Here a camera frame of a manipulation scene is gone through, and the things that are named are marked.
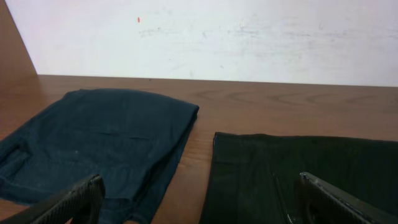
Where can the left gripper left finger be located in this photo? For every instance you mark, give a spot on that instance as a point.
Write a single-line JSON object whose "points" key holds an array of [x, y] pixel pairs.
{"points": [[80, 204]]}

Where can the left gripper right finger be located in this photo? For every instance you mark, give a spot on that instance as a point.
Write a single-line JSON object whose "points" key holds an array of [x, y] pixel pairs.
{"points": [[320, 202]]}

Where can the black shorts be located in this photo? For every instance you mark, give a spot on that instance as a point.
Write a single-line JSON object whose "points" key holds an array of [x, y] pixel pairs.
{"points": [[252, 176]]}

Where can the folded navy blue garment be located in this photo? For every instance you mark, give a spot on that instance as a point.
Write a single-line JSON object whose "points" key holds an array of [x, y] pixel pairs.
{"points": [[133, 139]]}

